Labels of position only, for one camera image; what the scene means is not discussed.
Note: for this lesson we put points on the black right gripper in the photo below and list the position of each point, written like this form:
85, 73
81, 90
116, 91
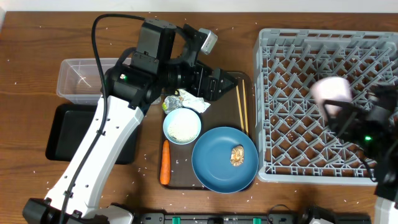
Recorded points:
349, 121

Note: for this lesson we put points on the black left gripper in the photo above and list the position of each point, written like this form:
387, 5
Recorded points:
205, 83

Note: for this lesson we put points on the pink cup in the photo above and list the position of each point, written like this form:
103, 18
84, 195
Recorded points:
331, 88

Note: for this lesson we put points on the white tissue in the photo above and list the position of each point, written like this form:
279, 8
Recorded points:
195, 103

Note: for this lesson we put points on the aluminium foil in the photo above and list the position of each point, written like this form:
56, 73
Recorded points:
172, 103

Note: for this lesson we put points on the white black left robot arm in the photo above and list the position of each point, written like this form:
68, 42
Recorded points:
165, 58

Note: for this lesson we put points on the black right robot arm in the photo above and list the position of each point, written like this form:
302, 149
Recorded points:
385, 175

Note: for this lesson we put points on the grey dishwasher rack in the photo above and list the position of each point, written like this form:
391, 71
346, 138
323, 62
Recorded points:
294, 143

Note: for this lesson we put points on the wooden chopstick left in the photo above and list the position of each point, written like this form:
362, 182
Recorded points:
239, 108

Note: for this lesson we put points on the dark brown tray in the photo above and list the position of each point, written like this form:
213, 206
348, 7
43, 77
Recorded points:
223, 112

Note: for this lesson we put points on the light blue rice bowl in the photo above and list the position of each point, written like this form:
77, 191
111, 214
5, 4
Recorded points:
182, 126

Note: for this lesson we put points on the brown food scrap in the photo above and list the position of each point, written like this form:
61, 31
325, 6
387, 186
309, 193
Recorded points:
237, 156

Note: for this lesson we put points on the blue plate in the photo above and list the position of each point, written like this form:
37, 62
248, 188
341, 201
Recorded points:
211, 160

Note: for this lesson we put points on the orange carrot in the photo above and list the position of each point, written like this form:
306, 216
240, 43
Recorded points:
165, 170

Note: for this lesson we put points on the clear plastic bin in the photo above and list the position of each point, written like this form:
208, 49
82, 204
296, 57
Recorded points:
79, 81

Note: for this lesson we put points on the black square bin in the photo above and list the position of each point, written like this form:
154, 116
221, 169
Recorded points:
69, 127

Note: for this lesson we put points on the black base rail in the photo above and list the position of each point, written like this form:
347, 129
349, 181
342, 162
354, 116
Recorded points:
311, 214

